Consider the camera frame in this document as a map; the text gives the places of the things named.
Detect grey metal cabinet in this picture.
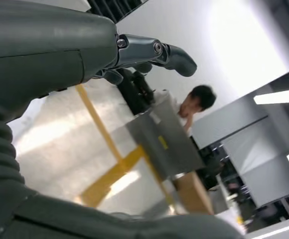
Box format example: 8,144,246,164
126,96,206,181

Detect person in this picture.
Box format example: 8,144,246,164
154,85,217,136

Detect black device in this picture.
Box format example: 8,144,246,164
117,67,155,116

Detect black ceiling grille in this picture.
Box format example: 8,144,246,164
87,0,148,24

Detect cardboard box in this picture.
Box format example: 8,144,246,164
172,171,215,216

